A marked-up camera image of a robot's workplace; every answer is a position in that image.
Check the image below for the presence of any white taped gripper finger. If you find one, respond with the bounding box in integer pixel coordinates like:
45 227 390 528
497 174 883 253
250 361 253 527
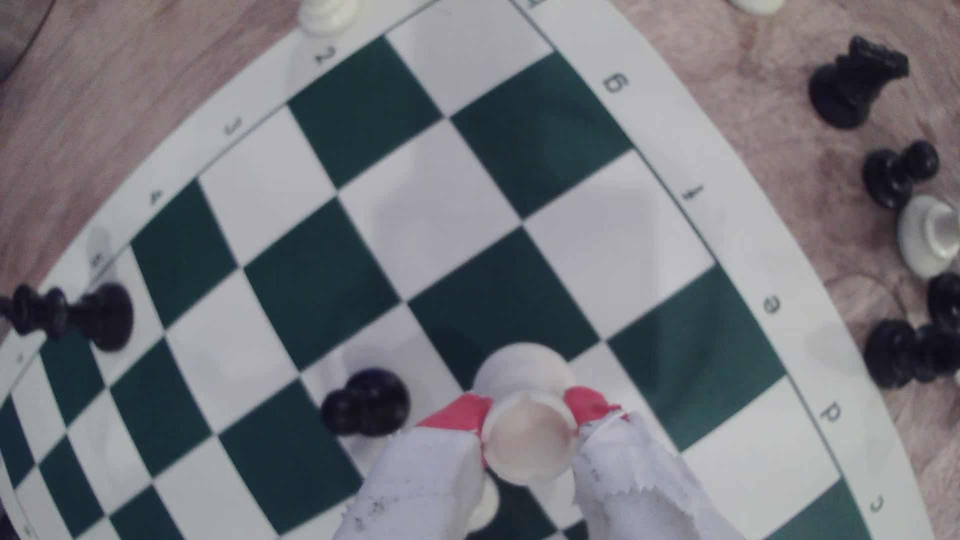
332 393 494 540
562 386 745 540

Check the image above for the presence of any white rook chess piece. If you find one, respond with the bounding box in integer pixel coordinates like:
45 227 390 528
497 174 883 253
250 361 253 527
471 342 580 486

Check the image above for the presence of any black pawn chess piece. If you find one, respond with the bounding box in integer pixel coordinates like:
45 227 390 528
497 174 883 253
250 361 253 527
861 139 941 211
320 367 412 438

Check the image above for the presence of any green and white chess mat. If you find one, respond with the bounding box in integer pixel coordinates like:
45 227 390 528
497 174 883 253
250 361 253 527
0 0 939 540

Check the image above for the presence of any black king chess piece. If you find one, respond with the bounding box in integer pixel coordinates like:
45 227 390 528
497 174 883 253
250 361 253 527
0 281 135 353

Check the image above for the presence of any white bishop chess piece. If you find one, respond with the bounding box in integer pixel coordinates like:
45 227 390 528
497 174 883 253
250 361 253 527
297 0 361 37

